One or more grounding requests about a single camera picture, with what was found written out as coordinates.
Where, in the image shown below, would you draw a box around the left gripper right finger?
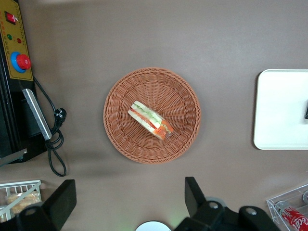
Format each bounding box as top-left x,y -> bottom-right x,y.
173,177 -> 282,231

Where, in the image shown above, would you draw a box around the round brown wicker basket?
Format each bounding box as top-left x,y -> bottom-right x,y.
103,67 -> 202,165

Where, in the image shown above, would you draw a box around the black sealing machine yellow panel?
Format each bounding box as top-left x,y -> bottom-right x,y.
0,0 -> 52,167

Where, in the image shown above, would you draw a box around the black power cable with plug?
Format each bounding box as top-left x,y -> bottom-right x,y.
32,76 -> 68,178

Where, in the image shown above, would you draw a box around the plastic triangle sandwich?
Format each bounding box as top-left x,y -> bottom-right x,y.
127,101 -> 174,141

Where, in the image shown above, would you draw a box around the white wire rack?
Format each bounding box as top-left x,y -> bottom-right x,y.
0,180 -> 42,223

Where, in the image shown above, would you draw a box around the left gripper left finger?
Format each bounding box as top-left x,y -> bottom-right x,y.
0,179 -> 77,231

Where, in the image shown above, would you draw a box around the red cola bottle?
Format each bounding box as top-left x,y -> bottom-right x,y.
276,201 -> 308,231

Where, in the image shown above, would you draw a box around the cream rectangular plastic tray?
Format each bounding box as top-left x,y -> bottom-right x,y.
253,69 -> 308,151

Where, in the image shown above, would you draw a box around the clear bagged bread packet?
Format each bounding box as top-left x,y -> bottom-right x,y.
5,192 -> 41,214

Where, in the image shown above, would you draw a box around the clear acrylic bottle rack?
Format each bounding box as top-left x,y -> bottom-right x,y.
266,183 -> 308,231

